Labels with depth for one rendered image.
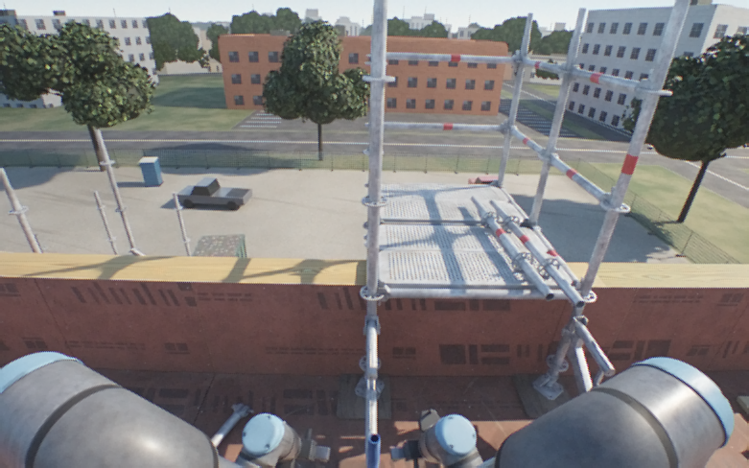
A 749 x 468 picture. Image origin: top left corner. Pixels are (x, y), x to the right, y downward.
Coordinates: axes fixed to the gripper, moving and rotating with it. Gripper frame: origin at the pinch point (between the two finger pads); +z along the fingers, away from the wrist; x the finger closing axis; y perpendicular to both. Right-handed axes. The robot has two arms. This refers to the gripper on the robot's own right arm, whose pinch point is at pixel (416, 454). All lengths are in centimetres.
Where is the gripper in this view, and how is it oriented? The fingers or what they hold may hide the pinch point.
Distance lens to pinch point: 131.6
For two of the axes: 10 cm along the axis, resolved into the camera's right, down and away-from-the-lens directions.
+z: -2.0, 6.1, 7.7
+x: 9.7, 0.4, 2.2
